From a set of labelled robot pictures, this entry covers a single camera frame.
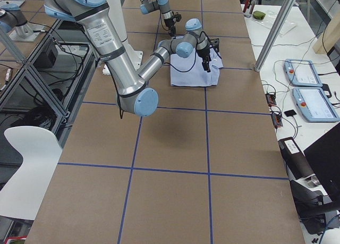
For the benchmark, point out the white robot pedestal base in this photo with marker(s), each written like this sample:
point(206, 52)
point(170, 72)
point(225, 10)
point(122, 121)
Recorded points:
point(116, 16)

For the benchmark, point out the aluminium frame post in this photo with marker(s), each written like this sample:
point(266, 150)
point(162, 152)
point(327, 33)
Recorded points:
point(273, 34)

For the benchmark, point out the lower blue teach pendant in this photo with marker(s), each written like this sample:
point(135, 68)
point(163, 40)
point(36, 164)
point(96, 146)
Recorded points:
point(314, 105)

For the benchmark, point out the white chair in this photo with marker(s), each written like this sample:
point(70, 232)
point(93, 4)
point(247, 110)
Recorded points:
point(22, 195)

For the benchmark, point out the black laptop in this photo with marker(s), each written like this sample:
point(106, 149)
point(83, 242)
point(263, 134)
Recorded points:
point(323, 157)

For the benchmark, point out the blue teach pendant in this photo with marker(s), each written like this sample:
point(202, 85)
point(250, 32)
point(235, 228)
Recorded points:
point(302, 73)
point(314, 105)

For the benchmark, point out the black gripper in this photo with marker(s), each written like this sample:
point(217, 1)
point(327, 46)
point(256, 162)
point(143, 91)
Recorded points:
point(204, 53)
point(170, 23)

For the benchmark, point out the upper blue teach pendant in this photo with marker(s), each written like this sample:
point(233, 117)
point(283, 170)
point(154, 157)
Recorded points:
point(302, 73)

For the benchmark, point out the black USB hub far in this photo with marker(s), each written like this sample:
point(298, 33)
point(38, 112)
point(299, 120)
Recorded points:
point(271, 99)

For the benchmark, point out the black usb hub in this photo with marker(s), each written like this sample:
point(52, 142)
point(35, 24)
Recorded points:
point(276, 119)
point(271, 99)

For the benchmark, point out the black labelled box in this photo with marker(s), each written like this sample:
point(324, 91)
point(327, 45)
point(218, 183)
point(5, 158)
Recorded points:
point(294, 158)

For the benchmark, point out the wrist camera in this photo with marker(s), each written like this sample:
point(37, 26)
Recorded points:
point(176, 17)
point(214, 43)

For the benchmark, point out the olive green cloth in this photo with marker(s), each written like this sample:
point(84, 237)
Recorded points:
point(258, 15)

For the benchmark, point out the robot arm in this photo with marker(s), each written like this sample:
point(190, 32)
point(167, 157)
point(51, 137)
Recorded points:
point(133, 94)
point(168, 18)

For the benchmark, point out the light blue striped shirt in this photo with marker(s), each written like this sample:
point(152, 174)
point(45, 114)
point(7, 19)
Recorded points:
point(187, 69)

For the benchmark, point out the black USB hub near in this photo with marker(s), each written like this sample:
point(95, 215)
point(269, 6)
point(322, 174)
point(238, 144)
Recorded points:
point(276, 119)

